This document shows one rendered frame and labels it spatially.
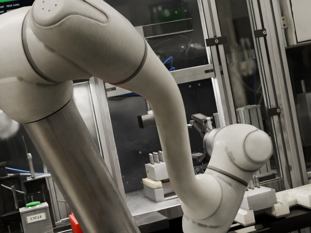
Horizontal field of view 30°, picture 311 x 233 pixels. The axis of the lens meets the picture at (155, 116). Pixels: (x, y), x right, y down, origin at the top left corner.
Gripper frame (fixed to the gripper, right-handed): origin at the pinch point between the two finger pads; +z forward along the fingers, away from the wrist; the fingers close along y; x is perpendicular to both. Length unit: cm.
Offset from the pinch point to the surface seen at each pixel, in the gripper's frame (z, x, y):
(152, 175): 36.9, 4.7, -13.0
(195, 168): 64, -20, -18
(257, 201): 1.1, -16.2, -21.9
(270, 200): 1.2, -20.2, -22.6
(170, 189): 39.9, -1.4, -19.7
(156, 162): 42.0, 1.1, -9.3
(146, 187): 42.4, 6.4, -17.2
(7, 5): 18, 43, 48
